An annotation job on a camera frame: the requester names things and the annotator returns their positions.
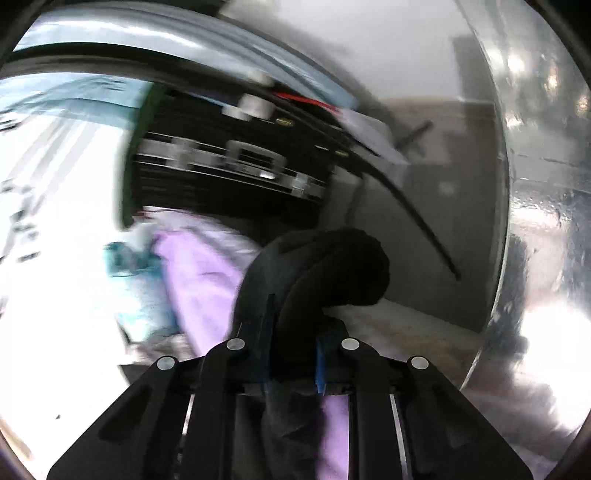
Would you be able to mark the green cloth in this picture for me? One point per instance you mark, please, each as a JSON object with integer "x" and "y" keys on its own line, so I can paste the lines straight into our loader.
{"x": 138, "y": 138}

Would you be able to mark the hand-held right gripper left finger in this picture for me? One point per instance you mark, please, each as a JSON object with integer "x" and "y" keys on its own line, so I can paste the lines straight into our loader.
{"x": 268, "y": 364}

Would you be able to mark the light blue quilted cover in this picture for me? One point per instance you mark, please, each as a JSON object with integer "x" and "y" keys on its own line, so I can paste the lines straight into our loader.
{"x": 138, "y": 41}

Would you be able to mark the black fleece garment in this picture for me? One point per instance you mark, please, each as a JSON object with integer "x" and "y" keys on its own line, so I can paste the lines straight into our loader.
{"x": 323, "y": 267}

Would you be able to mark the silver reflective panel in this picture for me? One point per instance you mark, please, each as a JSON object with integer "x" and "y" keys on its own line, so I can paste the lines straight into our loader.
{"x": 545, "y": 184}

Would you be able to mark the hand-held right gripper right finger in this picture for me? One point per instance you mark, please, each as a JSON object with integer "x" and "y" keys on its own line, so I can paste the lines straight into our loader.
{"x": 321, "y": 369}

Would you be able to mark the teal cloth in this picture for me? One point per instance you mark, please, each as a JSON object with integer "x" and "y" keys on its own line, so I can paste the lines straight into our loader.
{"x": 131, "y": 267}

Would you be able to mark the purple fluffy blanket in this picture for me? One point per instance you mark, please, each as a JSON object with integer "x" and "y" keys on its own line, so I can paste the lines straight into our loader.
{"x": 203, "y": 286}

